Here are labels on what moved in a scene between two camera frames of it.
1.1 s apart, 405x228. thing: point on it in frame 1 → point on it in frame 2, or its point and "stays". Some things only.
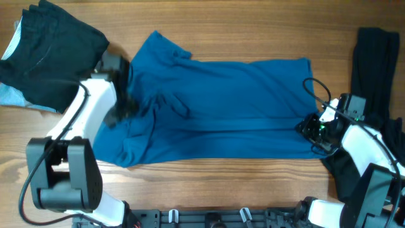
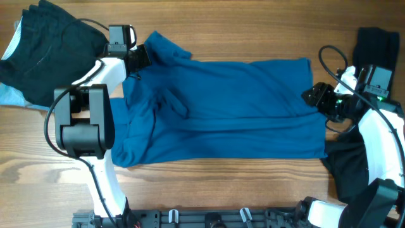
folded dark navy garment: x=54 y=54 stays
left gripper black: x=123 y=103 → x=140 y=57
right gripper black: x=309 y=131 → x=316 y=95
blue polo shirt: x=188 y=109 stays
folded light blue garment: x=9 y=96 stays
